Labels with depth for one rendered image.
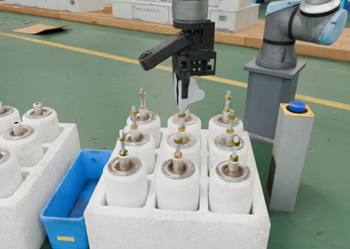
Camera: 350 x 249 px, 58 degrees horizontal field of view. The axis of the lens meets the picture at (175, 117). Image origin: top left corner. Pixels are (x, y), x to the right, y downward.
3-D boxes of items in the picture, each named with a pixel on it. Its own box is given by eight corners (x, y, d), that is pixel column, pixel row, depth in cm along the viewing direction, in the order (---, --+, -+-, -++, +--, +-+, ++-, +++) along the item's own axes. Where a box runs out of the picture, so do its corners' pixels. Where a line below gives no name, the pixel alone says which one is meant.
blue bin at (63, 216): (85, 178, 105) (80, 148, 100) (118, 180, 105) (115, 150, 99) (46, 253, 79) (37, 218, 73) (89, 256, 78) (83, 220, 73)
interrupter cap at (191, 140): (202, 140, 79) (202, 138, 79) (183, 153, 74) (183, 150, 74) (180, 131, 84) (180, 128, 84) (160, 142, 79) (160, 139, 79)
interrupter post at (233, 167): (224, 172, 68) (225, 159, 66) (230, 167, 69) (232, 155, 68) (234, 177, 66) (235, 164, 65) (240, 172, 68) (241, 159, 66)
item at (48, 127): (41, 154, 106) (30, 106, 98) (70, 156, 105) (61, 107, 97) (28, 172, 97) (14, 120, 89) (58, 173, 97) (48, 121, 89)
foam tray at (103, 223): (128, 171, 109) (124, 125, 101) (242, 177, 106) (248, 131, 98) (92, 270, 75) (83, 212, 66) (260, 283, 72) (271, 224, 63)
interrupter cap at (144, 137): (114, 144, 78) (114, 141, 78) (128, 130, 84) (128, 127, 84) (142, 149, 76) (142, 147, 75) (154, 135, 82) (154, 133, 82)
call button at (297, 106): (286, 107, 83) (287, 100, 82) (302, 108, 82) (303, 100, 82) (290, 114, 79) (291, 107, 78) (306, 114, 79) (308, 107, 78)
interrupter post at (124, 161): (117, 166, 70) (115, 154, 68) (126, 162, 71) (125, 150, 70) (123, 171, 68) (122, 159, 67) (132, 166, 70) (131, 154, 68)
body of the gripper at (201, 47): (215, 78, 69) (219, 22, 64) (177, 82, 68) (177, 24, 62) (203, 67, 76) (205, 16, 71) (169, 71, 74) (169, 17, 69)
